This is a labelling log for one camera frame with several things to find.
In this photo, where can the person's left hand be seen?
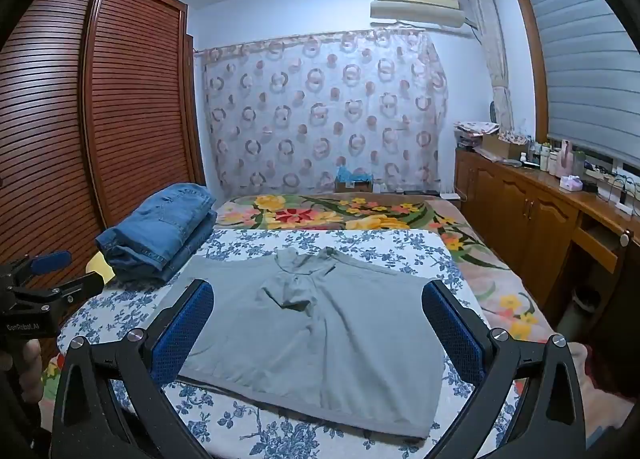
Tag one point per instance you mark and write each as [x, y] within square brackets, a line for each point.
[31, 369]

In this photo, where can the open cardboard box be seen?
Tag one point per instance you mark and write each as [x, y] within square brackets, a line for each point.
[500, 148]

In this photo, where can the blue floral bed sheet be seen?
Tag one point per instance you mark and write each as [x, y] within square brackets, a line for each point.
[310, 419]

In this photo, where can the row of toiletry bottles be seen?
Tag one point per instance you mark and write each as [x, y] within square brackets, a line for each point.
[552, 159]

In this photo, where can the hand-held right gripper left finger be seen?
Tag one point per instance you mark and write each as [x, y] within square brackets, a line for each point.
[181, 334]

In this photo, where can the folded blue jeans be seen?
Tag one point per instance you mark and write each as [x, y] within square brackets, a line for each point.
[160, 219]

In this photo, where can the colourful flower blanket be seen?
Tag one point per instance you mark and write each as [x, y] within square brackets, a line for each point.
[320, 211]

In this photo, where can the grey sock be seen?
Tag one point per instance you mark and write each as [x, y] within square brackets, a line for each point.
[350, 339]

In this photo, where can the white power strip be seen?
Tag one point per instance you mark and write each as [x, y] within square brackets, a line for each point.
[602, 172]

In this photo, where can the small dark fan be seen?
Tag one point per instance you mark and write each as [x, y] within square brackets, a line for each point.
[494, 111]

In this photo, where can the grey window blind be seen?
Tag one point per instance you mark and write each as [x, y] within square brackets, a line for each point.
[585, 49]

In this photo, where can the wooden sideboard cabinet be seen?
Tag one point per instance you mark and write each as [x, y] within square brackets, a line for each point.
[520, 219]

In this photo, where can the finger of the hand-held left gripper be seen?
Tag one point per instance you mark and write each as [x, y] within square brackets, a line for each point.
[82, 285]
[50, 261]

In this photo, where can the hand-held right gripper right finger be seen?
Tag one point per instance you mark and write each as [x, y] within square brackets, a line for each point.
[456, 336]

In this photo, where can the pink tissue box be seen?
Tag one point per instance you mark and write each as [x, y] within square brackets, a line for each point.
[571, 183]

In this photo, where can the stack of printed cloths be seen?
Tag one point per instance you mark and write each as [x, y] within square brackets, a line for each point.
[475, 128]

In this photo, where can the brown slatted wardrobe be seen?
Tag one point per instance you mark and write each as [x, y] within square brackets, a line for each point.
[65, 114]

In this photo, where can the tied floral curtain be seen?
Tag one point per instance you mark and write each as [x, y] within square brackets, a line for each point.
[497, 64]

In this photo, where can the cardboard box with blue cloth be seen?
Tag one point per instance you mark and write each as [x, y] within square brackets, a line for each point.
[352, 183]

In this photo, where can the cream air conditioner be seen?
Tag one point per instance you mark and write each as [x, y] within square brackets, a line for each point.
[420, 1]

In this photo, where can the wooden window frame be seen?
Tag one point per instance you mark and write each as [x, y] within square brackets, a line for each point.
[532, 64]

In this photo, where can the circle print curtain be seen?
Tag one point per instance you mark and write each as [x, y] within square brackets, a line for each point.
[320, 109]

